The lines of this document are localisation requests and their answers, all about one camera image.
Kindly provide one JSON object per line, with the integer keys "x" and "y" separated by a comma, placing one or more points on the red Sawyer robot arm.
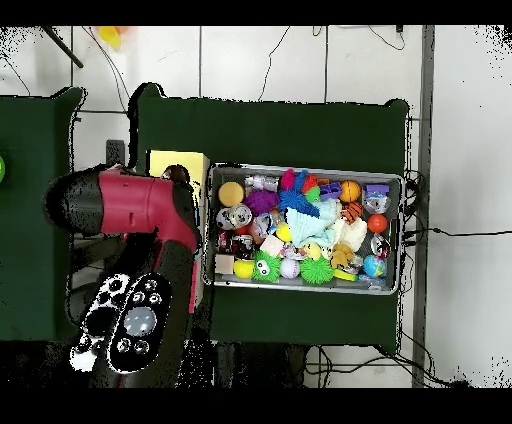
{"x": 132, "y": 204}

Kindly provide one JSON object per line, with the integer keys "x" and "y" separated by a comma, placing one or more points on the shallow mesh bin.
{"x": 288, "y": 282}

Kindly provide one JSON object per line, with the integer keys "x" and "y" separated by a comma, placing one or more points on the wooden box with three holes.
{"x": 188, "y": 160}

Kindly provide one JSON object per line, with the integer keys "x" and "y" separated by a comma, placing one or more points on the purple spiky ball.
{"x": 262, "y": 202}

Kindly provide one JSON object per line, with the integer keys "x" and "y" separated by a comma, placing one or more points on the crushed drink can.
{"x": 240, "y": 216}

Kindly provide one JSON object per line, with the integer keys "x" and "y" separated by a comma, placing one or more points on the orange round sponge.
{"x": 230, "y": 194}

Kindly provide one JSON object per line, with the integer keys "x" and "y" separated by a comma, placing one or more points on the blue spiky ball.
{"x": 294, "y": 200}

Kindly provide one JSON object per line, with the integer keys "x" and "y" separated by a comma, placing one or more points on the light blue knitted cloth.
{"x": 308, "y": 228}

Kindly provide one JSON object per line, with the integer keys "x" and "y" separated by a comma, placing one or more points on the green spiky toy with eyes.
{"x": 266, "y": 268}

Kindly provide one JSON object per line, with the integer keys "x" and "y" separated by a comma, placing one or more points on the white baseball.
{"x": 289, "y": 268}

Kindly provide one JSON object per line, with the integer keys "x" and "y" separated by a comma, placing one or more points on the green spiky ball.
{"x": 316, "y": 270}

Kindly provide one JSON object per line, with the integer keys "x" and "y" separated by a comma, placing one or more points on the tiger plush toy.
{"x": 352, "y": 212}

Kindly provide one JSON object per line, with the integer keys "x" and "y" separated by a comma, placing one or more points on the brown teddy bear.
{"x": 342, "y": 255}

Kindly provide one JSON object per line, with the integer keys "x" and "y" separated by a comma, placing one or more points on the small basketball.
{"x": 350, "y": 191}

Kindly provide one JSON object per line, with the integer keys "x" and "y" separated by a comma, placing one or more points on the orange ball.
{"x": 377, "y": 223}

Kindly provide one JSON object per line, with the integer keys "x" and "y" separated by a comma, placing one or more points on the small globe ball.
{"x": 374, "y": 266}

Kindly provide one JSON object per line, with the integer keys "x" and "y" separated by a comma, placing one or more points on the black upright panel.
{"x": 115, "y": 152}

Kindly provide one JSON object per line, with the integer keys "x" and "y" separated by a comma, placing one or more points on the yellow object on floor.
{"x": 108, "y": 36}

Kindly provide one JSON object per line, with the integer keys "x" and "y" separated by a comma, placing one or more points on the dark green side tablecloth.
{"x": 24, "y": 280}

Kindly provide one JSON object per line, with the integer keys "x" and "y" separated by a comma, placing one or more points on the black rod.
{"x": 64, "y": 48}

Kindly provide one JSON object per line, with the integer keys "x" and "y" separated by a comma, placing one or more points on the green round object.
{"x": 1, "y": 170}

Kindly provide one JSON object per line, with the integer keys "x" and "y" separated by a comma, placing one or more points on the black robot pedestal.
{"x": 260, "y": 366}

